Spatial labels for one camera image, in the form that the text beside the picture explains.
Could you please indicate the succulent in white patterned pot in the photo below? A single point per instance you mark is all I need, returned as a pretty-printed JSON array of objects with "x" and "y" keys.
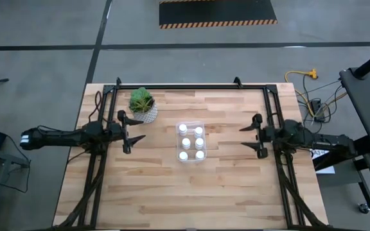
[{"x": 141, "y": 101}]

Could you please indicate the black aluminium table frame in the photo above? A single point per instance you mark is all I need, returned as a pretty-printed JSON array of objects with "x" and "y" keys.
[{"x": 188, "y": 86}]

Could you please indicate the clear plastic basket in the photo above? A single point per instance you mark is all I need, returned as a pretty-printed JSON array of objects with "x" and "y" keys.
[{"x": 192, "y": 150}]

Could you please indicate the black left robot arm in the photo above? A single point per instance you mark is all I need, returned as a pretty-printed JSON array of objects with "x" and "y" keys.
[{"x": 63, "y": 138}]

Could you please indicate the white pill bottle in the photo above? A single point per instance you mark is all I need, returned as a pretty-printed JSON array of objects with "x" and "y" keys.
[
  {"x": 183, "y": 156},
  {"x": 199, "y": 155},
  {"x": 186, "y": 142},
  {"x": 198, "y": 131},
  {"x": 183, "y": 129},
  {"x": 199, "y": 142}
]

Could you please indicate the white paper sheet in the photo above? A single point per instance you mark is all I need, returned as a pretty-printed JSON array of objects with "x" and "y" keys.
[{"x": 324, "y": 168}]

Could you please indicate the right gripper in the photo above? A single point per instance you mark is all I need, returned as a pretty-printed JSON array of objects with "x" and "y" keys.
[{"x": 271, "y": 134}]

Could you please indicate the black power strip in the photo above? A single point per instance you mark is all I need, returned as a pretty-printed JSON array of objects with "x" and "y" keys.
[{"x": 317, "y": 109}]

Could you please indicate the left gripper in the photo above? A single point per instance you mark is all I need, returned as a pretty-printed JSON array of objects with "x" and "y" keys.
[{"x": 116, "y": 133}]

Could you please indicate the black mat hazard stripes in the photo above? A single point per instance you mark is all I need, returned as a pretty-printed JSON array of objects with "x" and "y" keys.
[{"x": 217, "y": 11}]

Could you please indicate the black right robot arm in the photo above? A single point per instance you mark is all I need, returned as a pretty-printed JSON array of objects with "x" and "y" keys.
[{"x": 320, "y": 139}]

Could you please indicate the caster wheel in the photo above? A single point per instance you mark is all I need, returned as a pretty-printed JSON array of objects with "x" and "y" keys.
[{"x": 363, "y": 208}]

